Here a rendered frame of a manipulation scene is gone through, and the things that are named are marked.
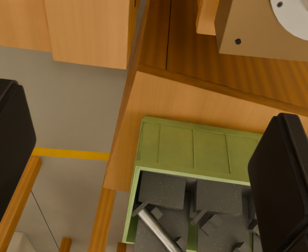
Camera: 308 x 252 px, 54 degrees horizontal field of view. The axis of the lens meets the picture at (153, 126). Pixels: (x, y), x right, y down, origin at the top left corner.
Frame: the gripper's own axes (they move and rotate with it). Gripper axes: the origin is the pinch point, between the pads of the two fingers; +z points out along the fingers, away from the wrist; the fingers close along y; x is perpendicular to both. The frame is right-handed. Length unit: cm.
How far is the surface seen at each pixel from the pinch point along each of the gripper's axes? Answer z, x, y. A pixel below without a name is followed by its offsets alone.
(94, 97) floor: 130, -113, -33
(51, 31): 40.2, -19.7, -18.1
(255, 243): 33, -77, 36
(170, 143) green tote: 43, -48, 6
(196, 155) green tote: 40, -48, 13
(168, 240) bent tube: 29, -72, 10
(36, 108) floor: 130, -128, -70
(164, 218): 37, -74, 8
